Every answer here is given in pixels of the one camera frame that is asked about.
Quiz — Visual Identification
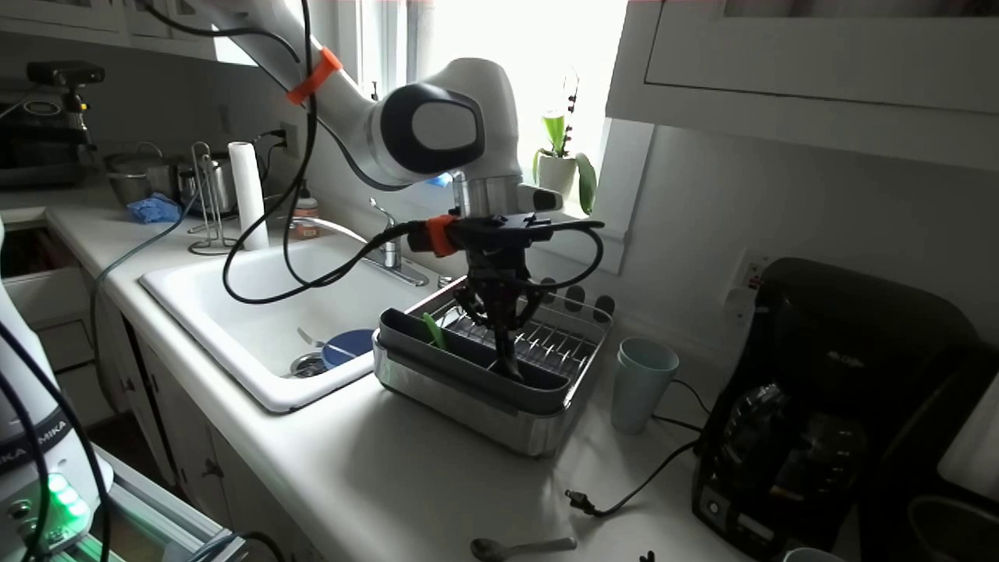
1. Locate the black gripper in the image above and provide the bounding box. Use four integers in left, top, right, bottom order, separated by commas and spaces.
453, 241, 550, 380

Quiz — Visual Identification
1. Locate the metal table knife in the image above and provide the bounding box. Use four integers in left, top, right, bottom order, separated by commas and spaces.
497, 331, 527, 384

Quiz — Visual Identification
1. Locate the metal fork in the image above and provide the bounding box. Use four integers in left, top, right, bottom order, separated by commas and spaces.
294, 324, 339, 364

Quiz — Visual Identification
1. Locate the stainless dish drying rack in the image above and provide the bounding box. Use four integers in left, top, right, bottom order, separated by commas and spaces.
369, 266, 625, 459

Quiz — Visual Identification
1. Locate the round sink drain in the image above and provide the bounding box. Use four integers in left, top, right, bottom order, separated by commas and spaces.
286, 349, 335, 380

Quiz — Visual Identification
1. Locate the white kitchen sink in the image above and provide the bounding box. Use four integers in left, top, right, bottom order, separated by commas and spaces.
138, 231, 446, 417

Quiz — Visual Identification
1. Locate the pale green plastic cup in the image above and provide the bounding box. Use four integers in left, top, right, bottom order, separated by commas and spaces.
609, 336, 683, 437

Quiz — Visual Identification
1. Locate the orchid in white pot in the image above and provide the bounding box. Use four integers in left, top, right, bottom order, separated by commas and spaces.
527, 64, 603, 219

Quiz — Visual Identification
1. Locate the small bottle with red label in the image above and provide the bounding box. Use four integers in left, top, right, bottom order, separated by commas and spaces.
286, 192, 321, 241

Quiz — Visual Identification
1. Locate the white paper towel roll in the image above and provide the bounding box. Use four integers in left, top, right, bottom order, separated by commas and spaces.
223, 137, 270, 252

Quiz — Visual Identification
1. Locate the white framed window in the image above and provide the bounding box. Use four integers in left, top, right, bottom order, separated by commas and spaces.
335, 0, 660, 275

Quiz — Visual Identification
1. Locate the stainless steel canister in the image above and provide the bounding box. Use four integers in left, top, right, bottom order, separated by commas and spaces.
171, 152, 237, 219

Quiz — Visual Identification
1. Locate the black coffee maker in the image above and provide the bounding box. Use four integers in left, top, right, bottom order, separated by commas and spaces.
689, 256, 988, 562

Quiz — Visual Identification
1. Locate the white base cabinet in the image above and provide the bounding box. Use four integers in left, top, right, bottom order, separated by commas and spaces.
13, 221, 316, 562

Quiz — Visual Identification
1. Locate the blue crumpled cloth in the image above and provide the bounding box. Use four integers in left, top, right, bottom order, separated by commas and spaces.
120, 189, 186, 227

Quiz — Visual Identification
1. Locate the robot cart with green lights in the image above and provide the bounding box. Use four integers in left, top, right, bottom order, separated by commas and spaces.
60, 439, 250, 562

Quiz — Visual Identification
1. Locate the black countertop appliance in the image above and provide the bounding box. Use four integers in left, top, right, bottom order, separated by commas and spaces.
0, 58, 109, 192

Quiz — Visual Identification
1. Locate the green handled utensil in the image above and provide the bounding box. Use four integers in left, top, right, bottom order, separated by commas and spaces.
415, 310, 450, 353

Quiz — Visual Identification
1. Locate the red-orange cable wrap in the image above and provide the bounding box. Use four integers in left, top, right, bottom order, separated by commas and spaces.
422, 213, 462, 262

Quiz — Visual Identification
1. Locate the black power cord with plug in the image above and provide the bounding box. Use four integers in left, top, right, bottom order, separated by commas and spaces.
562, 375, 711, 520

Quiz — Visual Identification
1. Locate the white wall outlet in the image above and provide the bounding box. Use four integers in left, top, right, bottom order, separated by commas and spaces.
725, 248, 769, 318

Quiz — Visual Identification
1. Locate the metal wire stand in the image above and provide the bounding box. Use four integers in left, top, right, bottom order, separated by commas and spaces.
184, 137, 247, 259

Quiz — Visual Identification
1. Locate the orange velcro strap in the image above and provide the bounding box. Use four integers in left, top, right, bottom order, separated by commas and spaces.
283, 46, 347, 109

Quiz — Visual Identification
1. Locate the large white wall cabinet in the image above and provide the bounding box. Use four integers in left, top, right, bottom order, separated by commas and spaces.
605, 0, 999, 174

